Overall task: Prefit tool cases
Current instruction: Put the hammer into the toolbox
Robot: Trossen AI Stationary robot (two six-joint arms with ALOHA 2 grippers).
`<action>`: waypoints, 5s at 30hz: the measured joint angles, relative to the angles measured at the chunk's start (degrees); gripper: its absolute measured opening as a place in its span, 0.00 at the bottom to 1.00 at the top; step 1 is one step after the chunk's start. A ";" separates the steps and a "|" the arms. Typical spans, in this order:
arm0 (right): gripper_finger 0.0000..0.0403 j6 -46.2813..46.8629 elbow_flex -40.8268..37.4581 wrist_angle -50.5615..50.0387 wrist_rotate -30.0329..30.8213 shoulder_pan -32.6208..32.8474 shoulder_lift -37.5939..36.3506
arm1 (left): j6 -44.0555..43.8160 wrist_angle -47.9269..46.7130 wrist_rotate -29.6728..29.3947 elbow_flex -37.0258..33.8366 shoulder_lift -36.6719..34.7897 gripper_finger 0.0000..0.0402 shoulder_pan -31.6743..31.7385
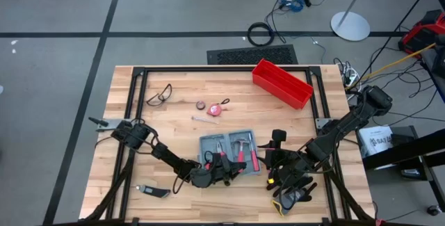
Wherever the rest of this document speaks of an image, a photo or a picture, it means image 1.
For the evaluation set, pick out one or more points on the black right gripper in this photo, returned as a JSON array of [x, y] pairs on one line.
[[288, 165]]

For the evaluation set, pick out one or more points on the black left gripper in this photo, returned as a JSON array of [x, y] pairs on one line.
[[208, 177]]

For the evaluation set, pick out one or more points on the grey plastic tool case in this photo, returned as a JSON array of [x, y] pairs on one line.
[[231, 139]]

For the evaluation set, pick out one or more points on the pink tape measure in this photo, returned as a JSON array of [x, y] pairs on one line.
[[214, 110]]

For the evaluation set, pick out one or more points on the small round brown tape roll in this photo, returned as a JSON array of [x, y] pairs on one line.
[[197, 105]]

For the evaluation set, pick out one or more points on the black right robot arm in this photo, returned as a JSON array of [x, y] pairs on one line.
[[344, 125]]

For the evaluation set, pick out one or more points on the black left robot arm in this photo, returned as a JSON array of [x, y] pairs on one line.
[[170, 158]]

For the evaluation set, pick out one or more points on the black work glove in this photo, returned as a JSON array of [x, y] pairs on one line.
[[306, 187]]

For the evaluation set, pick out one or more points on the red plastic bin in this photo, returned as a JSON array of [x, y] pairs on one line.
[[281, 83]]

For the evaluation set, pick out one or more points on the grey yellow-cuffed work glove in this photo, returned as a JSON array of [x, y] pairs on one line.
[[295, 198]]

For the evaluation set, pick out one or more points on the black utility knife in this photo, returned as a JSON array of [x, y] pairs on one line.
[[156, 192]]

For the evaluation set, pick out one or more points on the white power strip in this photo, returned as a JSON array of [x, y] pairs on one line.
[[353, 78]]

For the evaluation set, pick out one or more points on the white printed box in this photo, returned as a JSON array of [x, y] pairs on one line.
[[375, 140]]

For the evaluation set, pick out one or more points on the clear safety glasses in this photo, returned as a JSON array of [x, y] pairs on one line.
[[167, 92]]

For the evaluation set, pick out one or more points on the black side shelf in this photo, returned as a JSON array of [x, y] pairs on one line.
[[400, 153]]

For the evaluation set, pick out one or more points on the yellow pole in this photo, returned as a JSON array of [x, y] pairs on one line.
[[393, 65]]

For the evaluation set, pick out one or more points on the thin black diagonal pole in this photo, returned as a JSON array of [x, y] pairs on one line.
[[396, 28]]

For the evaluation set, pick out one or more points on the black caster wheel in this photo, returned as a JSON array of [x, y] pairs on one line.
[[434, 210]]

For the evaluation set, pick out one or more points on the red and black machine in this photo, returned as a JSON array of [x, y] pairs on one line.
[[420, 33]]

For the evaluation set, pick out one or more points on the white round pedestal table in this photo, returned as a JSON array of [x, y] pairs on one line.
[[349, 26]]

